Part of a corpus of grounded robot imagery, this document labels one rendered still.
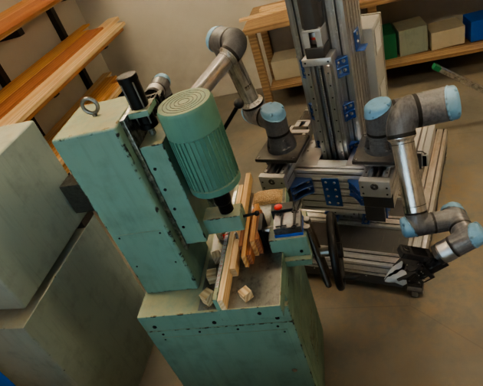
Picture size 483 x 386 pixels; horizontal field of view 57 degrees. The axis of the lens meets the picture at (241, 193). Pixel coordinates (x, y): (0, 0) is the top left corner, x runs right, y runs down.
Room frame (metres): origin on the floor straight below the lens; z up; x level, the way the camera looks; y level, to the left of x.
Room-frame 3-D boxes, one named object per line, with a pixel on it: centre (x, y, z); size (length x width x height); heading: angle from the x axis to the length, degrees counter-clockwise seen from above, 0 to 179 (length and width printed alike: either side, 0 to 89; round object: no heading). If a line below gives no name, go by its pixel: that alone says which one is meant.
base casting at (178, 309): (1.27, 0.18, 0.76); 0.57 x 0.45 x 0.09; 71
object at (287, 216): (1.18, -0.12, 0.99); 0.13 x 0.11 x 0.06; 161
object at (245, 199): (1.35, 0.03, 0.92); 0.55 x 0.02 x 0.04; 161
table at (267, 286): (1.21, -0.04, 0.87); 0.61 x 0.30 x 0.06; 161
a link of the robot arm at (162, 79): (1.85, 0.17, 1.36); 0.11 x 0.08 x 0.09; 161
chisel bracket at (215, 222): (1.24, 0.09, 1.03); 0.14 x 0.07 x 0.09; 71
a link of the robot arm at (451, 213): (1.04, -0.65, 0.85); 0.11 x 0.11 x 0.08; 76
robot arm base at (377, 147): (1.62, -0.67, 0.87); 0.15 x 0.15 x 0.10
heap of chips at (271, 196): (1.45, -0.09, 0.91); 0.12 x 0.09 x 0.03; 71
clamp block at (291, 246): (1.18, -0.12, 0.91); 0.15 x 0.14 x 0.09; 161
